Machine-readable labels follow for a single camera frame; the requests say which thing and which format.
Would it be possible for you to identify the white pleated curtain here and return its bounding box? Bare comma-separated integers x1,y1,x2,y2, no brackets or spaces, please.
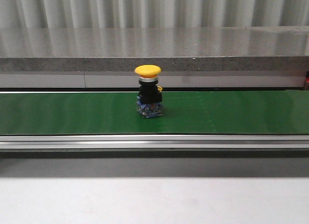
0,0,309,28

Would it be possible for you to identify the green conveyor belt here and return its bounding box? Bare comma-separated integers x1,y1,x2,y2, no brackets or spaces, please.
0,90,309,135

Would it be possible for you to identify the aluminium conveyor frame rail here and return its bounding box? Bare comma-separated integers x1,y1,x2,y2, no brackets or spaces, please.
0,134,309,152

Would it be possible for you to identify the grey speckled stone counter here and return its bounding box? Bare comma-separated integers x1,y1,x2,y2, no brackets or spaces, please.
0,26,309,89

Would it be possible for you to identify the yellow mushroom push button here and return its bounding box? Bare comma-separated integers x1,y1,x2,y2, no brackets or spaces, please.
135,65,163,118

